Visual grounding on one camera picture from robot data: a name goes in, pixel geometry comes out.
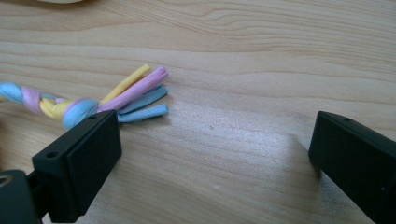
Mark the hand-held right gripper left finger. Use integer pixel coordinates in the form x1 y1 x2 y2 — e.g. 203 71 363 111
26 109 123 224

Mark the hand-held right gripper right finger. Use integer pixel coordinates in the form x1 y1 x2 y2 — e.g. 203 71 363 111
307 110 396 224

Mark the pastel braided rope toy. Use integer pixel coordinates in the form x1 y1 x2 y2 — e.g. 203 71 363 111
0 63 170 131

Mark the cream round object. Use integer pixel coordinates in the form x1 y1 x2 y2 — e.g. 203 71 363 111
36 0 84 5

